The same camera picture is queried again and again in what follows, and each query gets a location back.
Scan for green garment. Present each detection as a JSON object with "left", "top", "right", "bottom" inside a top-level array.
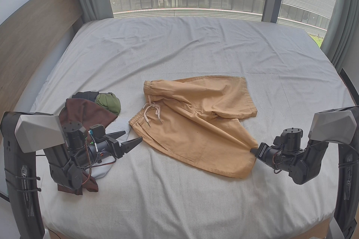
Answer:
[{"left": 95, "top": 92, "right": 122, "bottom": 116}]

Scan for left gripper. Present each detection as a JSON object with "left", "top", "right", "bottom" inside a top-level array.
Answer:
[{"left": 93, "top": 131, "right": 143, "bottom": 161}]

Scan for brown garment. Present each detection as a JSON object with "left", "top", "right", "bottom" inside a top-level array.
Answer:
[{"left": 57, "top": 98, "right": 118, "bottom": 195}]

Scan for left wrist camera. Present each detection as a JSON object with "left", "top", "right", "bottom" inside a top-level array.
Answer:
[{"left": 89, "top": 124, "right": 105, "bottom": 139}]

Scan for pale grey garment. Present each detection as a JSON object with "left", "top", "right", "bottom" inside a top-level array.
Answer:
[{"left": 50, "top": 118, "right": 132, "bottom": 179}]

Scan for tan drawstring shorts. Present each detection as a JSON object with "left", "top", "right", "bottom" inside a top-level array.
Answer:
[{"left": 128, "top": 76, "right": 259, "bottom": 179}]

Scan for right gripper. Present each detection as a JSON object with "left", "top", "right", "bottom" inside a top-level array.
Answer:
[{"left": 250, "top": 142, "right": 278, "bottom": 168}]

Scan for black garment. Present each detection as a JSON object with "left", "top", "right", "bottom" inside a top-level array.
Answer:
[{"left": 71, "top": 91, "right": 99, "bottom": 102}]

